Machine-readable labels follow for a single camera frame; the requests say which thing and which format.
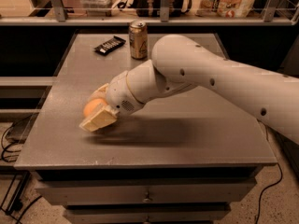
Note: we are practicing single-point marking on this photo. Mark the metal railing shelf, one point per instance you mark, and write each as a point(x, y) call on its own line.
point(71, 13)

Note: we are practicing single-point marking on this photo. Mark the grey drawer cabinet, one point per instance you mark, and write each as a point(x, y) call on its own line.
point(194, 153)

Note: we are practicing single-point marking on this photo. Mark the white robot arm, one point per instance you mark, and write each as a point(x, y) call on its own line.
point(179, 64)

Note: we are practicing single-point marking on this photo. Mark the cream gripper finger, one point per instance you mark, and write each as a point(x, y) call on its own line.
point(99, 96)
point(100, 117)

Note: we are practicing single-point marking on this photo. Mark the metal drawer knob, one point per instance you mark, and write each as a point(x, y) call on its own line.
point(147, 198)

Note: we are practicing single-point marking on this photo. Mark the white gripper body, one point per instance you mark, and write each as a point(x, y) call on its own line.
point(120, 92)

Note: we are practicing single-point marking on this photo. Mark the gold soda can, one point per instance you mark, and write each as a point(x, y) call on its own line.
point(138, 38)

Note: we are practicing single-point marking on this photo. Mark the orange fruit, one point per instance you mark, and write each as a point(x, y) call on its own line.
point(92, 105)

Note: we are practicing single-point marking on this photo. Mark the black rxbar chocolate wrapper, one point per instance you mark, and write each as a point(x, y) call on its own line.
point(112, 44)

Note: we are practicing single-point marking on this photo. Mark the colourful snack bag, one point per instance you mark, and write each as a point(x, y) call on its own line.
point(225, 8)

